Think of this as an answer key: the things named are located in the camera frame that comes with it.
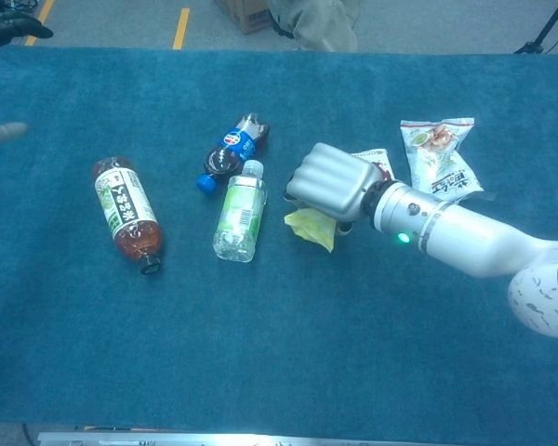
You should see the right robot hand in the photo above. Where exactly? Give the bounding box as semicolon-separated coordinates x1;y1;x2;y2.
283;142;385;233

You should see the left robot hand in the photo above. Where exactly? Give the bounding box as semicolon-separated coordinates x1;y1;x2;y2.
0;8;55;145

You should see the yellow green chips bag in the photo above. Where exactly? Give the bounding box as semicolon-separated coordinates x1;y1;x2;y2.
283;207;339;255

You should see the small white pastry packet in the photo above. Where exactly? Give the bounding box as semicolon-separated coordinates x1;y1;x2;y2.
351;148;396;183

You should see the water bottle green label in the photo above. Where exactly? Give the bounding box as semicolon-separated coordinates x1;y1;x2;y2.
212;160;268;264

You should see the large white snack bag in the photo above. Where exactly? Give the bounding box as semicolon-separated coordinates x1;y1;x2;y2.
399;117;498;203

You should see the cola bottle blue label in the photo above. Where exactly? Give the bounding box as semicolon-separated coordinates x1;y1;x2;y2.
195;112;272;194

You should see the brown tea bottle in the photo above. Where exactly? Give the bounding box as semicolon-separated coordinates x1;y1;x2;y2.
91;156;164;276

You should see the person in beige trousers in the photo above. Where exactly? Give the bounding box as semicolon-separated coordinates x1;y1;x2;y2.
267;0;359;53

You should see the blue table cloth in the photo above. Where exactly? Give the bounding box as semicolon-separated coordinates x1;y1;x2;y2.
0;45;558;440

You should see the cardboard box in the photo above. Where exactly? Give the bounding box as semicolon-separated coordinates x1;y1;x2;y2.
216;0;273;35

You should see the black tripod stand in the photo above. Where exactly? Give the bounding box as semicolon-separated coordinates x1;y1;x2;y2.
513;0;558;55

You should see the aluminium rail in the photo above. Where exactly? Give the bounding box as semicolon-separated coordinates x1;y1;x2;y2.
36;431;447;446

